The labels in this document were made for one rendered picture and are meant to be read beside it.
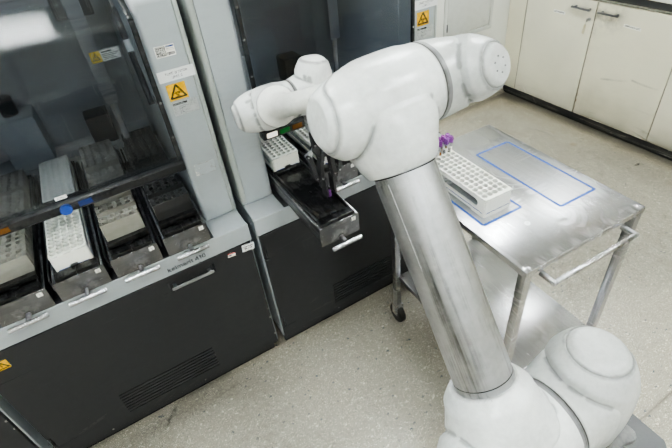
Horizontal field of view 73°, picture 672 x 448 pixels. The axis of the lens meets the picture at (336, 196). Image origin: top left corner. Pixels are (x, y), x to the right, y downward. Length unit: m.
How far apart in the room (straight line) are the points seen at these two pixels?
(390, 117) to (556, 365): 0.52
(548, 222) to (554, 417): 0.64
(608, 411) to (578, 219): 0.62
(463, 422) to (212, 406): 1.36
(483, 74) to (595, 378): 0.52
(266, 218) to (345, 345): 0.75
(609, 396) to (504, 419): 0.19
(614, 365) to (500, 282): 1.06
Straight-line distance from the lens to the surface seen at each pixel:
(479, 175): 1.41
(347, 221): 1.37
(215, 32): 1.35
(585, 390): 0.90
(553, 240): 1.32
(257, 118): 1.16
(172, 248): 1.49
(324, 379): 1.97
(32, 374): 1.71
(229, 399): 2.02
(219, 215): 1.58
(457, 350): 0.76
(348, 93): 0.63
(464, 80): 0.72
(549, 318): 1.85
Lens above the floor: 1.68
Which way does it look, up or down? 37 degrees down
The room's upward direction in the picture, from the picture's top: 7 degrees counter-clockwise
